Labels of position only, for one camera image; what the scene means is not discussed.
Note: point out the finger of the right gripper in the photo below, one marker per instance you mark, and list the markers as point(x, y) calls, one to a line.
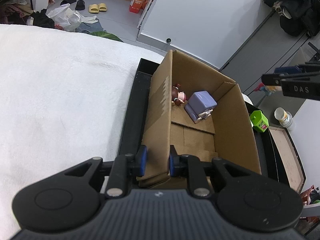
point(278, 78)
point(298, 69)

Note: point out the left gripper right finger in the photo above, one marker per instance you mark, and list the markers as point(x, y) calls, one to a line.
point(174, 162)

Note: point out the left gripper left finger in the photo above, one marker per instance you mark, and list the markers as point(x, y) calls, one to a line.
point(141, 159)

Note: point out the red-haired figurine with beer mug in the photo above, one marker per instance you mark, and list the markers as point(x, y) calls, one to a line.
point(268, 90)

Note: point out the brown cardboard box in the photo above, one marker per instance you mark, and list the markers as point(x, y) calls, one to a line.
point(227, 133)

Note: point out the purple rabbit cube toy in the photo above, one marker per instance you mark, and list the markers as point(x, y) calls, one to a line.
point(200, 106)

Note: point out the brown-haired girl figurine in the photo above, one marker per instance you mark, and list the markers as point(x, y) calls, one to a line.
point(178, 97)

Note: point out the black plastic tray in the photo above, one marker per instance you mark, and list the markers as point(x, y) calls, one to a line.
point(137, 107)

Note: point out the white yellow paper cup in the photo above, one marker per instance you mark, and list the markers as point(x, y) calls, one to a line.
point(285, 118)

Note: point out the green leaf cartoon rug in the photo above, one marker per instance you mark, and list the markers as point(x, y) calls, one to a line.
point(104, 34)

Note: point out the yellow slipper right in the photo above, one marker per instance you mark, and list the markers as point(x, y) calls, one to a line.
point(102, 7)

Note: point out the yellow slipper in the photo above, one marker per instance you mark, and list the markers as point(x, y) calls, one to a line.
point(102, 7)
point(93, 9)

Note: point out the orange cardboard box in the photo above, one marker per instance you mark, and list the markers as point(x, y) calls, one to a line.
point(137, 5)

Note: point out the yellow slipper left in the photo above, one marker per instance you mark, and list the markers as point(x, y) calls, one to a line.
point(93, 9)

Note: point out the white plastic bag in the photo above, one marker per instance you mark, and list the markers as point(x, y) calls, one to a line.
point(67, 19)

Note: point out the black slipper right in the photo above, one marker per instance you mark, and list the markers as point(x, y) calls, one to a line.
point(80, 5)

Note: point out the black slipper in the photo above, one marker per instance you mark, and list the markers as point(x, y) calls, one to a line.
point(67, 2)
point(80, 5)

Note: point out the black slipper left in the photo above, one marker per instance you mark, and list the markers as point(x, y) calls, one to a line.
point(67, 2)

